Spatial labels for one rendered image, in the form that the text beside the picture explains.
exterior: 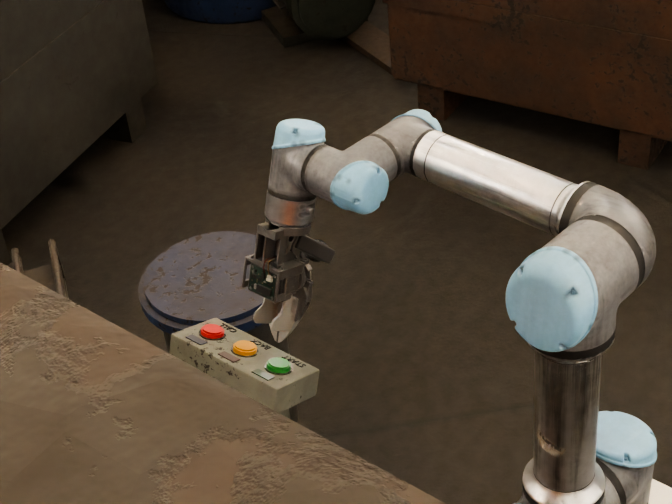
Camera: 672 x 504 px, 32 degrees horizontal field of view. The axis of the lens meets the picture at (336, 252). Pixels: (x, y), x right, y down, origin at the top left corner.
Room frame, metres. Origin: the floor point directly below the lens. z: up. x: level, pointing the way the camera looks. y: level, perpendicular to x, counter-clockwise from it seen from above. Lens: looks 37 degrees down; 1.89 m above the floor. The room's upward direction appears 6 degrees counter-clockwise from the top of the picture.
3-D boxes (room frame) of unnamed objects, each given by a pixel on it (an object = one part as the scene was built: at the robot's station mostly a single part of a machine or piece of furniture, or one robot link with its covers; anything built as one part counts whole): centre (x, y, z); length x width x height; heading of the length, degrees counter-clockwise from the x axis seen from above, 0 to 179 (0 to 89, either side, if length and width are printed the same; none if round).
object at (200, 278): (1.88, 0.25, 0.22); 0.32 x 0.32 x 0.43
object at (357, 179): (1.41, -0.04, 0.95); 0.11 x 0.11 x 0.08; 43
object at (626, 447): (1.19, -0.38, 0.53); 0.13 x 0.12 x 0.14; 133
